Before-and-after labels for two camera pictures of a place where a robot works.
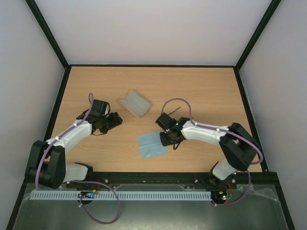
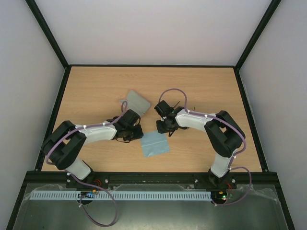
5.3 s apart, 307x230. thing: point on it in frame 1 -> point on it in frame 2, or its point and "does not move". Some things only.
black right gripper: x=165 y=139 -> x=161 y=127
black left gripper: x=116 y=121 -> x=139 y=134
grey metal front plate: x=255 y=208 does not move
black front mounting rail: x=253 y=178 does not move
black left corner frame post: x=52 y=40 does not move
